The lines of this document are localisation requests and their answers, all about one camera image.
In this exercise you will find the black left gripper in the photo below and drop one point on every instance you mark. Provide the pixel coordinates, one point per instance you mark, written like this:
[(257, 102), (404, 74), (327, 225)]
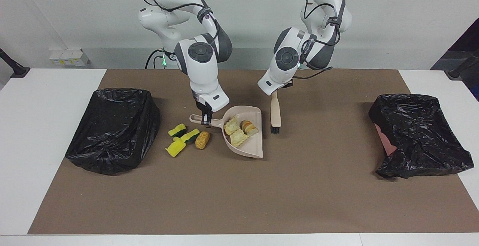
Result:
[(288, 84)]

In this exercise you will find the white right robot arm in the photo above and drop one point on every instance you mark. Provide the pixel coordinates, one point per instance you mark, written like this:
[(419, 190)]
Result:
[(202, 70)]

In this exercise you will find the beige plastic dustpan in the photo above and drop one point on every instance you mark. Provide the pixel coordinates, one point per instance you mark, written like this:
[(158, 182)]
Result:
[(250, 146)]

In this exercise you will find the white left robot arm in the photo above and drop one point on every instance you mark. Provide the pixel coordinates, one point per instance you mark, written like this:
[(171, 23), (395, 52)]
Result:
[(286, 58)]

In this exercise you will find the black stand pole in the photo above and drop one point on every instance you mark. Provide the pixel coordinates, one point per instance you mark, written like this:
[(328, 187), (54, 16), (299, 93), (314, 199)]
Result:
[(464, 66), (15, 68)]

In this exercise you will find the striped croissant piece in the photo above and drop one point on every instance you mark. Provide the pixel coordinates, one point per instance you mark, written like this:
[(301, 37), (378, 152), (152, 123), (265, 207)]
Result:
[(231, 125), (249, 128)]

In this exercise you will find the beige hand brush black bristles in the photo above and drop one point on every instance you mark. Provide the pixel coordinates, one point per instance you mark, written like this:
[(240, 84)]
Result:
[(275, 115)]

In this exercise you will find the white wall socket box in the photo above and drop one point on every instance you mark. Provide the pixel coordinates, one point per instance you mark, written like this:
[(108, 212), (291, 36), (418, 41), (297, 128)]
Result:
[(69, 57)]

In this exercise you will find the brown round bun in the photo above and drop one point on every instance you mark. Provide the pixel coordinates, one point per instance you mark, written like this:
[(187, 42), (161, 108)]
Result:
[(202, 140)]

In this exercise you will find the pale bread chunk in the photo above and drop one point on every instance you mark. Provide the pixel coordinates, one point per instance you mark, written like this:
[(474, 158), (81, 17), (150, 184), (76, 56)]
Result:
[(238, 139)]

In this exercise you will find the black bag lined pink bin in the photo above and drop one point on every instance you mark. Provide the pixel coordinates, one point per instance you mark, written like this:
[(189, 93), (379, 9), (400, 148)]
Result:
[(419, 137)]

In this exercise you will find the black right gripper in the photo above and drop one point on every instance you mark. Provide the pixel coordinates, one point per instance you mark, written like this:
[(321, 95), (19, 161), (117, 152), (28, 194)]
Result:
[(204, 110)]

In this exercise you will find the yellow green sponge piece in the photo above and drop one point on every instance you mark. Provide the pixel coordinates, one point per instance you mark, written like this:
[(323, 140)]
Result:
[(176, 130), (190, 136), (175, 149)]

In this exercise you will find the brown paper table mat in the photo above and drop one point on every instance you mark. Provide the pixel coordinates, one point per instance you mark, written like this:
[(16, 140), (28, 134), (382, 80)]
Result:
[(262, 201)]

